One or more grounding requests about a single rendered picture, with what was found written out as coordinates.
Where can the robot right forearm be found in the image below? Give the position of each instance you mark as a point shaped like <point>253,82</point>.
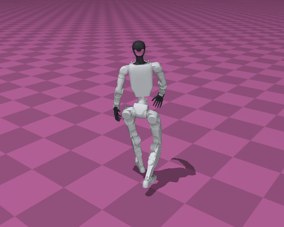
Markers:
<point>162,90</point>

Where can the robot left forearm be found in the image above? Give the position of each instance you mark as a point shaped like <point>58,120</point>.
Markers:
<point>117,99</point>

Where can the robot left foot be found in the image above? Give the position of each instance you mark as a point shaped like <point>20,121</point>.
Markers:
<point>141,168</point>

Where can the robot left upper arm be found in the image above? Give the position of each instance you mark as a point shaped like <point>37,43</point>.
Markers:
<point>121,79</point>

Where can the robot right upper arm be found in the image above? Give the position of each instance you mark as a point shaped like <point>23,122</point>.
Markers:
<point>160,74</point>

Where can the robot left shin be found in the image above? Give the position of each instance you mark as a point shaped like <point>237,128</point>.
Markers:
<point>138,151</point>

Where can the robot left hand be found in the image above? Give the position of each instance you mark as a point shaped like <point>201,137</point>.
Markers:
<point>116,114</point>

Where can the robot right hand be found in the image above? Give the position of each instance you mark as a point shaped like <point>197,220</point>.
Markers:
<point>158,99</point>

